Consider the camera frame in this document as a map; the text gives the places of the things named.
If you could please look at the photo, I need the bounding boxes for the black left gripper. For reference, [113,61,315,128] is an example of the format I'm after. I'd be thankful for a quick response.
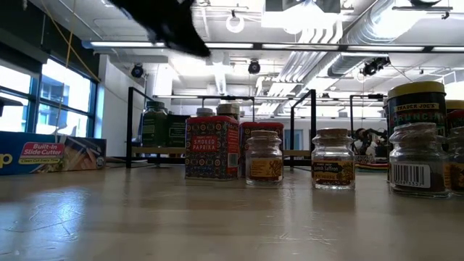
[108,0,212,59]

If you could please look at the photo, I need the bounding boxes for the furikake jar with tan lid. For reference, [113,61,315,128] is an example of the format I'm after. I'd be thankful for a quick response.
[216,103,241,123]

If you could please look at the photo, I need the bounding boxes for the dark green spice tin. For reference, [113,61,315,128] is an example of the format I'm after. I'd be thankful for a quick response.
[165,114,190,148]

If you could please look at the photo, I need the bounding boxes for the glass jar with green lid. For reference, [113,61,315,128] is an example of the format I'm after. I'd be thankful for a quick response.
[141,100,168,148]

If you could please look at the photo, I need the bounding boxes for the red smoked paprika tin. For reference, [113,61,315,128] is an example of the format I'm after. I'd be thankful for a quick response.
[238,122,286,178]
[184,115,240,181]
[446,109,464,128]

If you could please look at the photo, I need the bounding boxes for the blue plastic wrap box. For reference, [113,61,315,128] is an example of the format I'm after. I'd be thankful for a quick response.
[0,130,107,176]

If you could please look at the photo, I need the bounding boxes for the gray desk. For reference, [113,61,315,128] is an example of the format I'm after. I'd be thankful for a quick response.
[0,96,23,117]

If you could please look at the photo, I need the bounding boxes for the person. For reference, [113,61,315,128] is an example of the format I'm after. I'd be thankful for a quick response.
[353,127,385,157]

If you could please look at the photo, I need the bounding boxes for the white hanging ring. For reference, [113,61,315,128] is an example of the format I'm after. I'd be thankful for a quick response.
[225,9,246,34]

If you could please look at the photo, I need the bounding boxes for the black metal rail frame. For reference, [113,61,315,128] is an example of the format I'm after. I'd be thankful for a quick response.
[154,94,255,123]
[349,93,384,146]

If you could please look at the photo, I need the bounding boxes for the yellow cable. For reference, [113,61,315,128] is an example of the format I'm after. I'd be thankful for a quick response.
[39,0,102,137]

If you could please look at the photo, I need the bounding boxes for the window with blue frame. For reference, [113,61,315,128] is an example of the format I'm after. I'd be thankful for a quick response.
[0,54,99,138]

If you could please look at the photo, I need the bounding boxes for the silver air duct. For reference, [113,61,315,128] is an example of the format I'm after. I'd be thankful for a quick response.
[275,0,410,86]

